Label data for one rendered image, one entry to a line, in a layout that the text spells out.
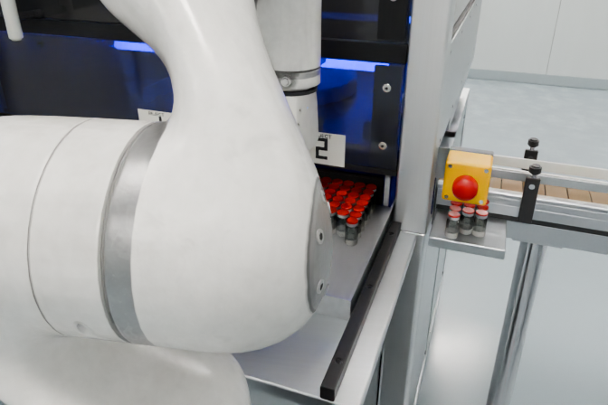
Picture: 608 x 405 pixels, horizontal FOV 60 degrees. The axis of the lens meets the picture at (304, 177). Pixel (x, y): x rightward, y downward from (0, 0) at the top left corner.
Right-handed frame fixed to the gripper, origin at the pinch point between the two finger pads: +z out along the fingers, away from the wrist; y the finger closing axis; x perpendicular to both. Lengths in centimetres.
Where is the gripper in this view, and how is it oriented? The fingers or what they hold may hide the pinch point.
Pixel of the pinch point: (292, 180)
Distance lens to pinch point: 84.3
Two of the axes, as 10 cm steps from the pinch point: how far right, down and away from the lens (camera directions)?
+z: 0.0, 9.0, 4.3
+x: -9.4, -1.5, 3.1
